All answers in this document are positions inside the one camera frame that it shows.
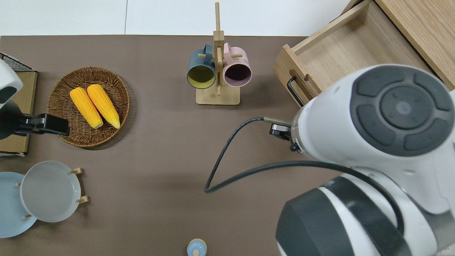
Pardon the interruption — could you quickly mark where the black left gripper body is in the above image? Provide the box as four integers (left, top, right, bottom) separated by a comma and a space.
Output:
0, 100, 47, 140

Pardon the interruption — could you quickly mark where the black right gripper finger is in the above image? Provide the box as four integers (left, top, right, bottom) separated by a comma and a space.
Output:
269, 123, 292, 142

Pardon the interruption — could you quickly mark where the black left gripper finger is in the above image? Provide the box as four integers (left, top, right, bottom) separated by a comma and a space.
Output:
44, 113, 70, 137

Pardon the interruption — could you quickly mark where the black metal drawer handle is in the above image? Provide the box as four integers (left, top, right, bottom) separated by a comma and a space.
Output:
287, 76, 306, 107

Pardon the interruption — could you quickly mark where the light wooden drawer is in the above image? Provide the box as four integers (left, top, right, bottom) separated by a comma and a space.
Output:
273, 0, 438, 108

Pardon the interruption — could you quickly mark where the brown wicker basket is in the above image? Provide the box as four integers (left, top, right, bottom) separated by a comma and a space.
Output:
47, 66, 131, 148

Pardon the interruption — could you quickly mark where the yellow corn cob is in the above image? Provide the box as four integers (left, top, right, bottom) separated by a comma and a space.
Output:
87, 84, 121, 129
69, 87, 104, 129

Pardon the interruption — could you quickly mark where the wooden dish rack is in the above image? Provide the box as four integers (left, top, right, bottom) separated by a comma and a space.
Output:
15, 167, 89, 220

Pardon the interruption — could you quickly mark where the grey plate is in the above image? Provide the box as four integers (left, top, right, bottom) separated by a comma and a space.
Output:
20, 160, 82, 223

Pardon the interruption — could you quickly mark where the wooden mug rack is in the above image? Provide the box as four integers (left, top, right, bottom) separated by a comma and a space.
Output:
196, 2, 241, 106

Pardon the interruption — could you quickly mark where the pink mug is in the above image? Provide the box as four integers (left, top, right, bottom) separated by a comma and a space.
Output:
222, 42, 252, 88

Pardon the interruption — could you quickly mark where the brown table mat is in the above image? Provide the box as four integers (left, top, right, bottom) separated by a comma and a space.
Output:
0, 35, 344, 256

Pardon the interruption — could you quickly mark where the light blue plate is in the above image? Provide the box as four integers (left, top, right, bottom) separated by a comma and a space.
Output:
0, 171, 38, 239

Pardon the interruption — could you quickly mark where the dark blue mug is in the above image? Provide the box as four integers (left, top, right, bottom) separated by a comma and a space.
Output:
187, 43, 217, 90

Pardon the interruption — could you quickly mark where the small blue wooden knob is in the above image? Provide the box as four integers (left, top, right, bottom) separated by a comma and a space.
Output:
187, 238, 208, 256

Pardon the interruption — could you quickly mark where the light wooden cabinet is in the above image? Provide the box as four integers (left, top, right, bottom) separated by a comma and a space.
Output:
341, 0, 455, 91

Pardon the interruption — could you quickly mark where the black right arm wrist cable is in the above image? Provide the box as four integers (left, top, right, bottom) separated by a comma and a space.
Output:
204, 116, 406, 236

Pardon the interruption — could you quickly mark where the wooden shelf with wire mesh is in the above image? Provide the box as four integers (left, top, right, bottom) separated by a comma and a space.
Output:
0, 52, 38, 157

